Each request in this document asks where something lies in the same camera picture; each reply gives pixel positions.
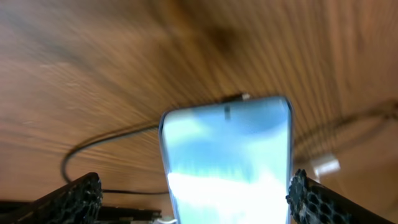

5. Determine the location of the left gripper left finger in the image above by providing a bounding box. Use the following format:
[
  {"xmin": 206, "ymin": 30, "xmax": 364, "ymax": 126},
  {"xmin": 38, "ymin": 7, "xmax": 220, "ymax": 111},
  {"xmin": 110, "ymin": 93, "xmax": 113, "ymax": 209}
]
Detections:
[{"xmin": 1, "ymin": 172, "xmax": 103, "ymax": 224}]

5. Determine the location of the black USB charging cable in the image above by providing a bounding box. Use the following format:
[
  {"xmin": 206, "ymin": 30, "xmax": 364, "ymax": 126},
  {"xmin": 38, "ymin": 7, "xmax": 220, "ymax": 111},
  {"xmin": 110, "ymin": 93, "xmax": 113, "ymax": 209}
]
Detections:
[{"xmin": 60, "ymin": 92, "xmax": 398, "ymax": 196}]

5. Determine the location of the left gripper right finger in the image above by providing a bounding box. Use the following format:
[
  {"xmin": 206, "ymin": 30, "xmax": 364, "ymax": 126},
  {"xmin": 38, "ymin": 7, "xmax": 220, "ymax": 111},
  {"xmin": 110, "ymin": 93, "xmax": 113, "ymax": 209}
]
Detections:
[{"xmin": 285, "ymin": 169, "xmax": 393, "ymax": 224}]

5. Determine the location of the Samsung Galaxy smartphone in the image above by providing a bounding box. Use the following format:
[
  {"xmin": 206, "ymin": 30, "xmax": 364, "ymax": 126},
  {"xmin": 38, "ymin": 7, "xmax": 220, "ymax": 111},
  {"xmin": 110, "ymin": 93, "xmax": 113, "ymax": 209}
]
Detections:
[{"xmin": 159, "ymin": 96, "xmax": 293, "ymax": 224}]

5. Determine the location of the white power strip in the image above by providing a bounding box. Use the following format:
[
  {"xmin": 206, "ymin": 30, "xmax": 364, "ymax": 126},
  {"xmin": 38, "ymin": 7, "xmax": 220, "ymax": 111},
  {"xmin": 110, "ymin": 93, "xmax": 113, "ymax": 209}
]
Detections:
[{"xmin": 310, "ymin": 154, "xmax": 341, "ymax": 183}]

